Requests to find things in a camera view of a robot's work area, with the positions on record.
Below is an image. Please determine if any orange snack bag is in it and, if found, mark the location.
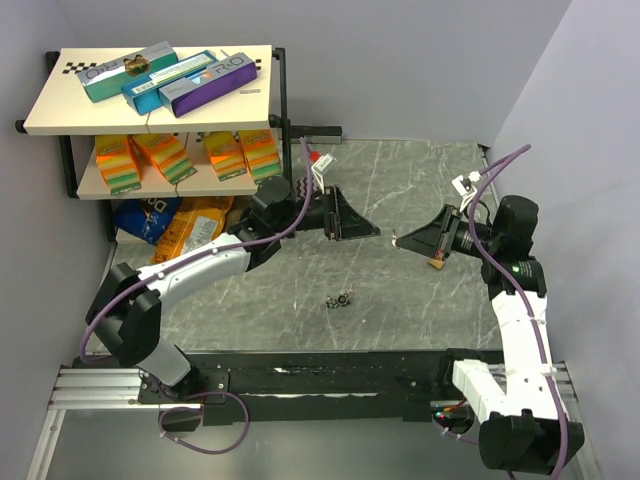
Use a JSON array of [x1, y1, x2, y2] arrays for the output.
[[150, 196, 234, 264]]

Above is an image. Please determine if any aluminium rail frame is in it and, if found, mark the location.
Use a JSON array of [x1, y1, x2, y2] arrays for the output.
[[24, 349, 601, 480]]

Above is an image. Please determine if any brass padlock short shackle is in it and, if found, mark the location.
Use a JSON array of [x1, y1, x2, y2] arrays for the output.
[[428, 256, 445, 270]]

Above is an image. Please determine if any black frame shelf rack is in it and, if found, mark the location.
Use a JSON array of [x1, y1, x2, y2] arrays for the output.
[[14, 44, 297, 240]]

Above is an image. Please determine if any teal grey R+O box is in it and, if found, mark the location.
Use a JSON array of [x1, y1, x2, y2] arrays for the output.
[[76, 41, 178, 103]]

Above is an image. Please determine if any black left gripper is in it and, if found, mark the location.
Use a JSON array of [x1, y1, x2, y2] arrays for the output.
[[273, 185, 381, 242]]

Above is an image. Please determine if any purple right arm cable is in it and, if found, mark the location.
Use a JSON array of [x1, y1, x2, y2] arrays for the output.
[[439, 144, 571, 477]]

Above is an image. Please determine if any blue Doritos bag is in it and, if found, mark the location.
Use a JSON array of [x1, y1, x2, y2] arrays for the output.
[[113, 197, 182, 245]]

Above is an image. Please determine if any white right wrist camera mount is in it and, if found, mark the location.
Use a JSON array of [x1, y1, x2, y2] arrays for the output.
[[451, 171, 482, 212]]

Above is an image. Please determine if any small key bunch on table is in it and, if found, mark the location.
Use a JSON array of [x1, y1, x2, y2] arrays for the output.
[[325, 286, 354, 309]]

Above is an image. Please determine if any brown snack bag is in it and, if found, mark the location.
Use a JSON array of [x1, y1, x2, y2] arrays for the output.
[[225, 196, 258, 241]]

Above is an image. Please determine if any purple wavy scrub pad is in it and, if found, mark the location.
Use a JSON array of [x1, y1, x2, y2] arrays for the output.
[[294, 177, 316, 201]]

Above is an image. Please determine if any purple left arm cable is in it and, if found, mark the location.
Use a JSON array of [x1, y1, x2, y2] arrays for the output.
[[78, 137, 315, 455]]

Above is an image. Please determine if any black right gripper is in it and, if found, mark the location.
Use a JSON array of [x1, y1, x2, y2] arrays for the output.
[[396, 204, 501, 259]]

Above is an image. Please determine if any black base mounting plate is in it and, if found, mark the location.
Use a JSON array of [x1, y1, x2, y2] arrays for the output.
[[138, 350, 475, 432]]

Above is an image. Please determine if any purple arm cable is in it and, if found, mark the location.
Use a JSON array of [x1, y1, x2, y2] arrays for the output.
[[439, 144, 571, 477], [78, 137, 315, 455]]

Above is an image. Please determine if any purple grey R+O box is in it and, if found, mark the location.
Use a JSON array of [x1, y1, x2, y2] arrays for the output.
[[159, 52, 258, 118]]

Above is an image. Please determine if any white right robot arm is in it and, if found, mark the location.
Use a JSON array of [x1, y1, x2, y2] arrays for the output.
[[393, 195, 584, 478]]

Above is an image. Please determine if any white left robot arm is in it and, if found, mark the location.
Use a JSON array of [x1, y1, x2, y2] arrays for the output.
[[84, 176, 380, 402]]

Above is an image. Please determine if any orange green sponge pack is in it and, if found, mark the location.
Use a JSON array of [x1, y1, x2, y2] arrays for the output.
[[238, 129, 282, 184], [131, 133, 197, 185], [203, 131, 247, 181], [95, 135, 141, 196]]

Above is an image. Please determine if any black bracket at back wall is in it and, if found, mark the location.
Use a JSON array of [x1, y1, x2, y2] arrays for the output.
[[289, 125, 343, 144]]

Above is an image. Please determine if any blue carton box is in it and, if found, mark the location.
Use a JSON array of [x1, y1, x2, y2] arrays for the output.
[[121, 50, 217, 115]]

